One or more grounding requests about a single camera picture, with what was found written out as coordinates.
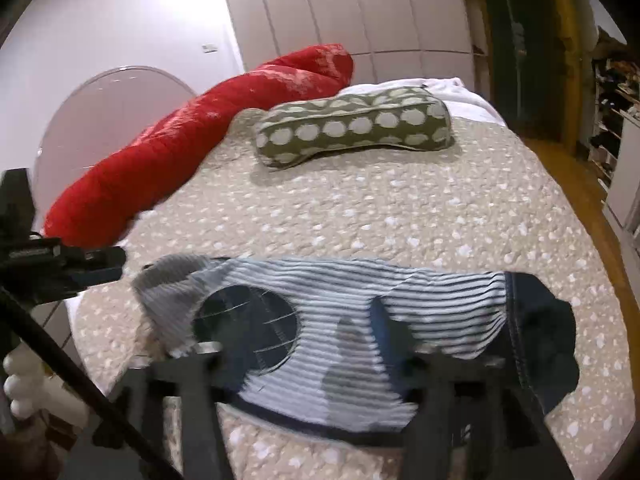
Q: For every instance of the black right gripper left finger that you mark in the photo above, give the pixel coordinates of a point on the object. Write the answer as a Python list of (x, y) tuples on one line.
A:
[(133, 440)]

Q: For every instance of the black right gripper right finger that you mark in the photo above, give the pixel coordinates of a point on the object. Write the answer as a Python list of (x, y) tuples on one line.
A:
[(470, 418)]

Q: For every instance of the striped navy pants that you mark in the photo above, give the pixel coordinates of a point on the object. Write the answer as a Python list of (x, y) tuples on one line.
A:
[(305, 325)]

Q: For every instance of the red fleece blanket roll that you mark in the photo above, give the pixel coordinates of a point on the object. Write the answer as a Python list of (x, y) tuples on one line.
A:
[(96, 210)]

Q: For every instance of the round white headboard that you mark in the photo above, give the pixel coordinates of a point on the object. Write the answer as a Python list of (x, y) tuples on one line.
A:
[(99, 118)]

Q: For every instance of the beige dotted quilt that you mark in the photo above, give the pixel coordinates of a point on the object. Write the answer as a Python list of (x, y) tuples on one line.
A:
[(488, 203)]

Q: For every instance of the olive white-dotted bolster pillow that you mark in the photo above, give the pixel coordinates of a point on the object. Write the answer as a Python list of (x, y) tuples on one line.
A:
[(404, 117)]

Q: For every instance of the white shelving unit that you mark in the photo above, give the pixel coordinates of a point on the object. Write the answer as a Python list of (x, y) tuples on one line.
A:
[(614, 143)]

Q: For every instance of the dark doorway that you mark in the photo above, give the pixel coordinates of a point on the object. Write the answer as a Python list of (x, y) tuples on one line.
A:
[(540, 65)]

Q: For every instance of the white wardrobe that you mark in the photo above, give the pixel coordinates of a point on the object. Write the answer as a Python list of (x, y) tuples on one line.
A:
[(387, 39)]

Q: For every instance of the wall switch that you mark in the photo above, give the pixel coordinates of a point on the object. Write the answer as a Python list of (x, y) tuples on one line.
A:
[(209, 48)]

